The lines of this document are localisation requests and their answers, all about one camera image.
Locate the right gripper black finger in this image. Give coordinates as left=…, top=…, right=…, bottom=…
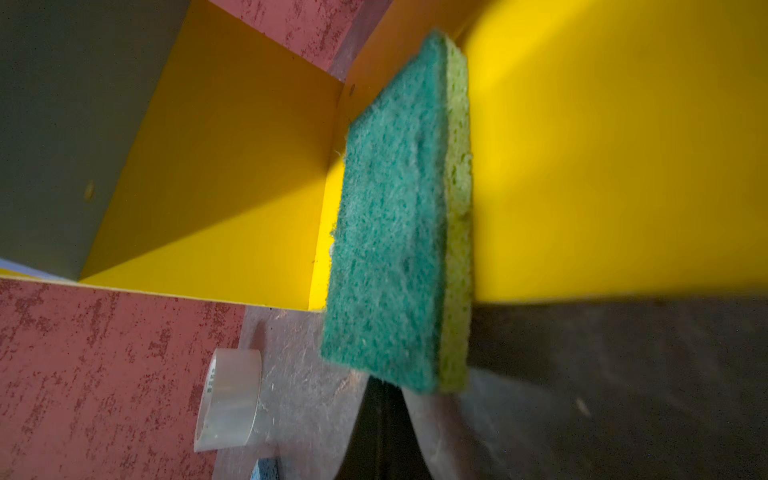
left=336, top=377, right=431, bottom=479

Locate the dark green scouring sponge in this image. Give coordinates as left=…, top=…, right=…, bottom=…
left=321, top=32, right=473, bottom=393

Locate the yellow pink blue shelf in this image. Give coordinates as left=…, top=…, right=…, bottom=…
left=1, top=1, right=767, bottom=310

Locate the blue sponge far left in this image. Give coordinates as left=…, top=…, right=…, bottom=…
left=250, top=458, right=280, bottom=480

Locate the clear tape roll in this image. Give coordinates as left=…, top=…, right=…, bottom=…
left=193, top=348, right=262, bottom=452

